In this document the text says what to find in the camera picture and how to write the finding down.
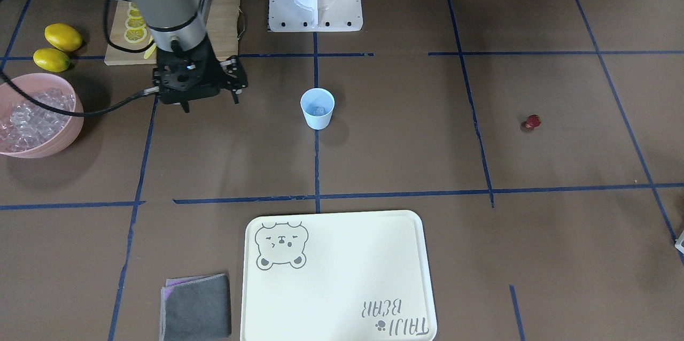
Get red strawberry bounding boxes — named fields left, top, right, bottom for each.
left=521, top=114, right=542, bottom=131

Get lemon slice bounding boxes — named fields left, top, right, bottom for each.
left=123, top=27, right=147, bottom=44
left=125, top=17, right=146, bottom=30

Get yellow lemon far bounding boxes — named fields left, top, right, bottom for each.
left=44, top=24, right=83, bottom=53

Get yellow lemon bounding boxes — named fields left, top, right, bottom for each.
left=33, top=48, right=71, bottom=73
left=44, top=24, right=83, bottom=53

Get cream bear serving tray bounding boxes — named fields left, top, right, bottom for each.
left=240, top=210, right=438, bottom=340

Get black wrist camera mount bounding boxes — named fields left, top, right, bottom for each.
left=152, top=50, right=249, bottom=110

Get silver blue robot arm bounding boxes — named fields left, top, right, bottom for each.
left=87, top=0, right=248, bottom=117

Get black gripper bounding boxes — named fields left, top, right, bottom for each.
left=169, top=41, right=241, bottom=113

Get light blue paper cup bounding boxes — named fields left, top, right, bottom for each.
left=300, top=88, right=336, bottom=130

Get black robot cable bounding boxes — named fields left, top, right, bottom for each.
left=0, top=0, right=161, bottom=118

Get wooden cutting board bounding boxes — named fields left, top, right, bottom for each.
left=104, top=0, right=240, bottom=66

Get folded grey cloth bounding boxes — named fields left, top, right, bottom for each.
left=159, top=274, right=232, bottom=340

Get pink bowl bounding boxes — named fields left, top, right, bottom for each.
left=2, top=73, right=84, bottom=158

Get clear ice cubes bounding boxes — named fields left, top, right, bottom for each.
left=1, top=88, right=75, bottom=152

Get white cup rack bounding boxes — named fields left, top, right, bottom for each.
left=674, top=232, right=684, bottom=255

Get yellow lemon near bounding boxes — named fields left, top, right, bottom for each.
left=33, top=48, right=71, bottom=73

